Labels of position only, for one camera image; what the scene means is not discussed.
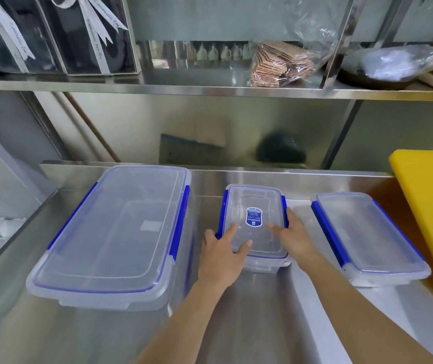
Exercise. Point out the person's right forearm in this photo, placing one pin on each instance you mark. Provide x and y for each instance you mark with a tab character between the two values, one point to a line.
356	314

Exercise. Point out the clear plastic bag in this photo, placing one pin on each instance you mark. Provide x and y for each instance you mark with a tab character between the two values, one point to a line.
398	60

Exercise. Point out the clear bag of brown wafers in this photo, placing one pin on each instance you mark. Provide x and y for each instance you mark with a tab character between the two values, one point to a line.
281	64

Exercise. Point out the dark bowl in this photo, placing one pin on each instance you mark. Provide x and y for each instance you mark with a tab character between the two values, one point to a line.
375	81

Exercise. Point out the stainless steel shelf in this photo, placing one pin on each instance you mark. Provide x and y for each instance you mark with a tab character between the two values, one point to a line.
163	85

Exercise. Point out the small clear container blue label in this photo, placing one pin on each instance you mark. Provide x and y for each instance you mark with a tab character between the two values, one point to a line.
256	208

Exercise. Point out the person's right hand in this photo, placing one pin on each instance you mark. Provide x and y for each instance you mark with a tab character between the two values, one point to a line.
296	242

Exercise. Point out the black gift box white ribbon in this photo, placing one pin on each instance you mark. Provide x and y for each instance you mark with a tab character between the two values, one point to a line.
87	37
11	37

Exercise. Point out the flat clear container blue clips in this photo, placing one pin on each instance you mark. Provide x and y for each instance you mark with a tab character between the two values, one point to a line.
368	235

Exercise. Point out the person's right thumb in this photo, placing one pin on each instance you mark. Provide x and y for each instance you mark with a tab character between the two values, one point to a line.
276	231

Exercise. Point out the person's left hand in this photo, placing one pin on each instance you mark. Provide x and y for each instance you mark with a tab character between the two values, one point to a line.
218	261

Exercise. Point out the yellow cutting board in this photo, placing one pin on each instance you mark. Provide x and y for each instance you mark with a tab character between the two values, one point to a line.
432	200

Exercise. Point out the large clear container blue clips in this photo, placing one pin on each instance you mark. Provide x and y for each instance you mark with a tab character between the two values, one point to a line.
114	231

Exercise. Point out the person's left forearm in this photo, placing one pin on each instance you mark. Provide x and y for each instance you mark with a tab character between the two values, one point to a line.
186	322

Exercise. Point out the person's left thumb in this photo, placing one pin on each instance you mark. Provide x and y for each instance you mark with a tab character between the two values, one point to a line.
243	249

